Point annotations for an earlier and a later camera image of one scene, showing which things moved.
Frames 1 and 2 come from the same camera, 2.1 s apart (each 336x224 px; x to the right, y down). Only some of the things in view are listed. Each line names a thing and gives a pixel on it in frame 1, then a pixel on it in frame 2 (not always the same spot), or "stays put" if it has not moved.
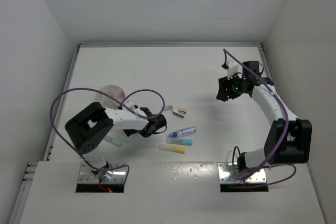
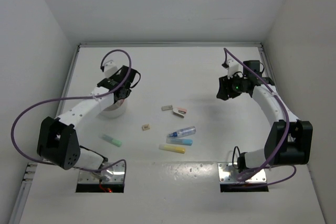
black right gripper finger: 222,96 stays put
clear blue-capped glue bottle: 183,132 stays put
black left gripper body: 147,135 -> 127,93
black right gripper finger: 223,83 stays put
